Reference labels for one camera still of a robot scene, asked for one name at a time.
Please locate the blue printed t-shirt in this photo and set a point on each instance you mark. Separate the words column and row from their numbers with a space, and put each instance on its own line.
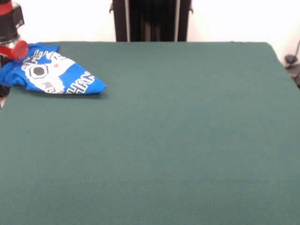
column 58, row 75

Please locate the dark green table cloth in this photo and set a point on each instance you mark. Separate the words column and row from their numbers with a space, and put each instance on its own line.
column 164, row 152

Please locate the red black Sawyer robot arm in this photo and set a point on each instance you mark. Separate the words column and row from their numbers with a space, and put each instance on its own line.
column 9, row 23

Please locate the black equipment pile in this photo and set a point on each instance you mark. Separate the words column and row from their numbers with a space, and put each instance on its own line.
column 3, row 72

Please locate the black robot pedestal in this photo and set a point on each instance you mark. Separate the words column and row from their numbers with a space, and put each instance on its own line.
column 150, row 21

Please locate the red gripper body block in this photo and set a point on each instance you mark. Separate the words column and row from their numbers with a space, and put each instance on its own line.
column 17, row 50

